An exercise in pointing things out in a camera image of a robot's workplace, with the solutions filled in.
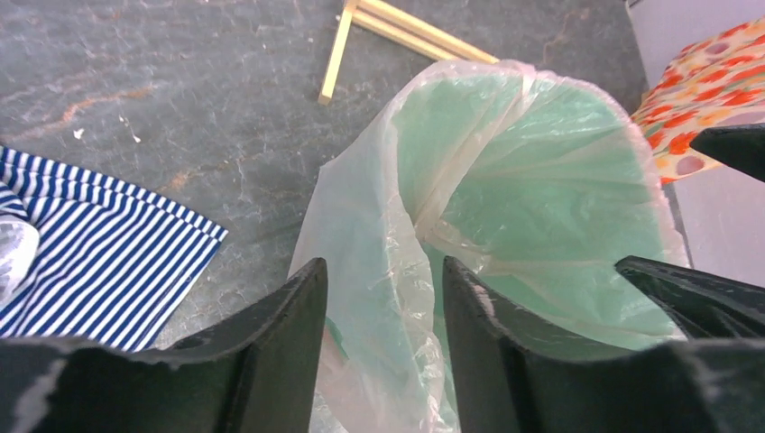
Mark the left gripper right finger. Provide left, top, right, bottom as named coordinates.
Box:
left=442, top=257, right=764, bottom=432

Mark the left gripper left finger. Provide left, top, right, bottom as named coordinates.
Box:
left=1, top=258, right=328, bottom=432

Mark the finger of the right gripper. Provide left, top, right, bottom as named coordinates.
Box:
left=614, top=256, right=764, bottom=338
left=690, top=123, right=764, bottom=182

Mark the green plastic trash bin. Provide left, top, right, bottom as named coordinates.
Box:
left=322, top=71, right=686, bottom=360

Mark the pink translucent trash bag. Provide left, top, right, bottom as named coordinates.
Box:
left=288, top=58, right=691, bottom=433

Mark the floral orange hanging bag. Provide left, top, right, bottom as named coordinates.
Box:
left=631, top=17, right=764, bottom=184

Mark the blue white striped cloth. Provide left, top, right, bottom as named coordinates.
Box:
left=1, top=147, right=227, bottom=352

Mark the wooden clothes rack frame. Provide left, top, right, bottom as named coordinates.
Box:
left=318, top=0, right=500, bottom=106

